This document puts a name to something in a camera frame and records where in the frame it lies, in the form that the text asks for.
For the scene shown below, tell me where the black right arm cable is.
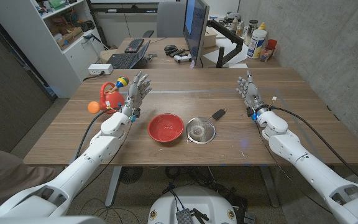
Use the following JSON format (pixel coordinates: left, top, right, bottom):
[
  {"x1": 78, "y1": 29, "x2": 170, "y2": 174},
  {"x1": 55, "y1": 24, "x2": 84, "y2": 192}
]
[{"x1": 270, "y1": 105, "x2": 358, "y2": 189}]

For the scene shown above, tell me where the clear glass jar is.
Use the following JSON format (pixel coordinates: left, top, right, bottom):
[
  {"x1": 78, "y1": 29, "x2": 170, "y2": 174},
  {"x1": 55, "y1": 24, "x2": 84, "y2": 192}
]
[{"x1": 259, "y1": 45, "x2": 275, "y2": 62}]

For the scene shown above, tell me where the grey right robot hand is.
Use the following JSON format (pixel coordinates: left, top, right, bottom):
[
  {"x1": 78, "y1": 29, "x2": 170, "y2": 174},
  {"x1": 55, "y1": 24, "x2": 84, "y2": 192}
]
[{"x1": 236, "y1": 70, "x2": 269, "y2": 118}]

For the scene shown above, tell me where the round black fan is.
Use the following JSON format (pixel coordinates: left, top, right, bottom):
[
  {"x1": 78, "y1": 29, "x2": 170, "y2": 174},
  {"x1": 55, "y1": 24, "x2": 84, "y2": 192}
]
[{"x1": 119, "y1": 166, "x2": 144, "y2": 185}]

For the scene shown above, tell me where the open cardboard box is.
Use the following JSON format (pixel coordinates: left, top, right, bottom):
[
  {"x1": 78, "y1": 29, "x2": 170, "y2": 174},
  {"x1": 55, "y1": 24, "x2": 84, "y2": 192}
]
[{"x1": 56, "y1": 26, "x2": 85, "y2": 50}]

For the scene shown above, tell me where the black remote control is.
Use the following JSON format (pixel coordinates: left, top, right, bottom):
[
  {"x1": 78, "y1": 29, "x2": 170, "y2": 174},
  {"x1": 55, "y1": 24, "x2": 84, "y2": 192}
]
[{"x1": 168, "y1": 48, "x2": 186, "y2": 58}]

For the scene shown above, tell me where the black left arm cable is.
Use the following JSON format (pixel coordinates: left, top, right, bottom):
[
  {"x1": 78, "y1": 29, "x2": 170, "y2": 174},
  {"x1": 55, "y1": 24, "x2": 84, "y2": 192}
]
[{"x1": 75, "y1": 107, "x2": 121, "y2": 160}]

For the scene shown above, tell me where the wooden office desk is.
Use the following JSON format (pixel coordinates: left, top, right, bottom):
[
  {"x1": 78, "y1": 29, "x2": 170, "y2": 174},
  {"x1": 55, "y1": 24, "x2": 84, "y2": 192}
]
[{"x1": 113, "y1": 37, "x2": 282, "y2": 69}]

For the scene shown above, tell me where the grey office chair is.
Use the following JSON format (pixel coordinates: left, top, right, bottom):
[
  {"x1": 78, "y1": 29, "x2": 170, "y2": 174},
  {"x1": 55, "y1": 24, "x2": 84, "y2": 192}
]
[{"x1": 142, "y1": 1, "x2": 188, "y2": 39}]

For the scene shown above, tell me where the metal mesh strainer black handle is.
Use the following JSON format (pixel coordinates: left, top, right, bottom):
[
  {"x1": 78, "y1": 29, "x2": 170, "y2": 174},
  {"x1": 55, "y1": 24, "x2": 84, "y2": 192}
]
[{"x1": 185, "y1": 108, "x2": 227, "y2": 145}]

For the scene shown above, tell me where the green box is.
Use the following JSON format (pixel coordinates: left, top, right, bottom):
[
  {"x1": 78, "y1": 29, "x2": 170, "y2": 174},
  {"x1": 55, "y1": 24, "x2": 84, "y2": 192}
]
[{"x1": 48, "y1": 0, "x2": 67, "y2": 9}]

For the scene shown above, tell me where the white power strip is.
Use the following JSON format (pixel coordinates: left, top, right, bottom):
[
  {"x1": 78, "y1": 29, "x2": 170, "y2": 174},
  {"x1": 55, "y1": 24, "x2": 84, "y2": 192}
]
[{"x1": 88, "y1": 63, "x2": 114, "y2": 76}]

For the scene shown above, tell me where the red bowl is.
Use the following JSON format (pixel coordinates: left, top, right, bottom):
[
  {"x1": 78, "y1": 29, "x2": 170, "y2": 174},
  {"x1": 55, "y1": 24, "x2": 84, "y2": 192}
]
[{"x1": 147, "y1": 113, "x2": 185, "y2": 143}]

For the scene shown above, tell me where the white game controller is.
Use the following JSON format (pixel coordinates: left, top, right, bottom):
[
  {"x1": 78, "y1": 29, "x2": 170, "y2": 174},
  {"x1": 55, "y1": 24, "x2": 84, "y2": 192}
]
[{"x1": 173, "y1": 54, "x2": 193, "y2": 64}]

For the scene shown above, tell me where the dark lid jar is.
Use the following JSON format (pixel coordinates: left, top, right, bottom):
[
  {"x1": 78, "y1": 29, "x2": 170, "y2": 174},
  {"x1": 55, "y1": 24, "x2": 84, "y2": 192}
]
[{"x1": 244, "y1": 19, "x2": 259, "y2": 46}]

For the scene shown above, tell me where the seated person in beige trousers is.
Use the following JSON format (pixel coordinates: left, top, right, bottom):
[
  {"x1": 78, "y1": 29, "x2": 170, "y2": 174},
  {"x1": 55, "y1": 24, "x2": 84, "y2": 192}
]
[{"x1": 0, "y1": 146, "x2": 62, "y2": 214}]

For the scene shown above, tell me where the white paper sheet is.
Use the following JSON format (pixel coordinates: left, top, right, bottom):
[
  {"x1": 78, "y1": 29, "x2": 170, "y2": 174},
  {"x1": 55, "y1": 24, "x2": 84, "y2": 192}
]
[{"x1": 202, "y1": 37, "x2": 251, "y2": 68}]

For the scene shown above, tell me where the colourful striped maraca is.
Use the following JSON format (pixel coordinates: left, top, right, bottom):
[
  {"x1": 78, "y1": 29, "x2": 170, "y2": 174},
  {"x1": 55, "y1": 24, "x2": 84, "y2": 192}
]
[{"x1": 109, "y1": 76, "x2": 130, "y2": 94}]

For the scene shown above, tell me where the dark laptop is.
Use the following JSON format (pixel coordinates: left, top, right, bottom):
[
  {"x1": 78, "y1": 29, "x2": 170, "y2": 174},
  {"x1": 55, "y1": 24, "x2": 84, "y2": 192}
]
[{"x1": 106, "y1": 39, "x2": 151, "y2": 70}]

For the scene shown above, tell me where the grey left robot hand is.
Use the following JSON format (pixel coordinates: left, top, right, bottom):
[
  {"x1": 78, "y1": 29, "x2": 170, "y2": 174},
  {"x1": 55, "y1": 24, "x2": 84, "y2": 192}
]
[{"x1": 121, "y1": 70, "x2": 152, "y2": 118}]

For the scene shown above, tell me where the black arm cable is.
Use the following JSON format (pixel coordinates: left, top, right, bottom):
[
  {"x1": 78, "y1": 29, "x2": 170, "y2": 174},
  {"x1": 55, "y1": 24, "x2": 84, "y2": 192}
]
[
  {"x1": 75, "y1": 107, "x2": 121, "y2": 160},
  {"x1": 270, "y1": 105, "x2": 358, "y2": 189}
]

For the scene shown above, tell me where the computer monitor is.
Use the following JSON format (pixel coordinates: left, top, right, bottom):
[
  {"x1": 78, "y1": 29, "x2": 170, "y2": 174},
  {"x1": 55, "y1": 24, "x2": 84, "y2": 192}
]
[{"x1": 183, "y1": 0, "x2": 210, "y2": 67}]

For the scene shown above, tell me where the red toy watering can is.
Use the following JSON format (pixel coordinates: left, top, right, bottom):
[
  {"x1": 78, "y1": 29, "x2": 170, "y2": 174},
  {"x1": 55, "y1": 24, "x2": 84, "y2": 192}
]
[{"x1": 87, "y1": 82, "x2": 126, "y2": 114}]

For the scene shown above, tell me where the white wipes canister blue label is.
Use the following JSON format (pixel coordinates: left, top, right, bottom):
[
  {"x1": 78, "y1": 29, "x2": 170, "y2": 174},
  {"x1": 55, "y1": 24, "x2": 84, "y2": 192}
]
[{"x1": 247, "y1": 29, "x2": 267, "y2": 60}]

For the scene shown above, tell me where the red cup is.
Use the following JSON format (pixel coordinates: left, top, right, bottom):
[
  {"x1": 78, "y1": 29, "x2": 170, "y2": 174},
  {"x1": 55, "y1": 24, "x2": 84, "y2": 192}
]
[{"x1": 265, "y1": 39, "x2": 278, "y2": 58}]

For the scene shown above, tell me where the tan closed cardboard box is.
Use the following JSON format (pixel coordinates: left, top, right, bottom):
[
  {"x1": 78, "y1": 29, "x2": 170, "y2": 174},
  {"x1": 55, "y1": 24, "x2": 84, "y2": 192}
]
[{"x1": 203, "y1": 27, "x2": 218, "y2": 49}]

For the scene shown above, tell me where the black keyboard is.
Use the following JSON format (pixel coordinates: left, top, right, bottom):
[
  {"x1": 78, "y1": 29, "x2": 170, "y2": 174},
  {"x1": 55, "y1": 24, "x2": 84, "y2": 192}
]
[{"x1": 124, "y1": 38, "x2": 145, "y2": 54}]

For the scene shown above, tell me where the white robot torso base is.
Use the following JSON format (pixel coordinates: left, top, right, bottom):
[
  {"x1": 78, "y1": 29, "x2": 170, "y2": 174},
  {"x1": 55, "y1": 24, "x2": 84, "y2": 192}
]
[{"x1": 147, "y1": 185, "x2": 238, "y2": 224}]

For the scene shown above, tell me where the white shelf unit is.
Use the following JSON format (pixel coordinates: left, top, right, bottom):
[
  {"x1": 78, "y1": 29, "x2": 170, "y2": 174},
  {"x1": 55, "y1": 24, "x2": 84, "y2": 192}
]
[{"x1": 0, "y1": 0, "x2": 105, "y2": 99}]

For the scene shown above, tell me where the grey table leg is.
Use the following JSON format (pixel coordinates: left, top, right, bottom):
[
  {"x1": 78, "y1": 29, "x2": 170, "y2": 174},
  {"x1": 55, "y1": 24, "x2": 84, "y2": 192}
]
[
  {"x1": 104, "y1": 166, "x2": 122, "y2": 208},
  {"x1": 259, "y1": 166, "x2": 280, "y2": 208}
]

